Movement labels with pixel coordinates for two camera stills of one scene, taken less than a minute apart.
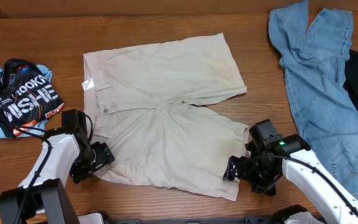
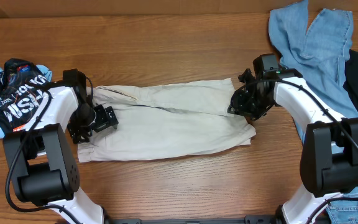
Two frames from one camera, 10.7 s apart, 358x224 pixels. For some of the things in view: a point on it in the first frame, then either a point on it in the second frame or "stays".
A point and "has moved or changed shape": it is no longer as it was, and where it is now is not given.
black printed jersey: [20, 96] stays
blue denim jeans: [314, 62] stays
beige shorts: [142, 102] has moved or changed shape
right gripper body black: [261, 173] → [252, 105]
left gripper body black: [92, 160] → [86, 119]
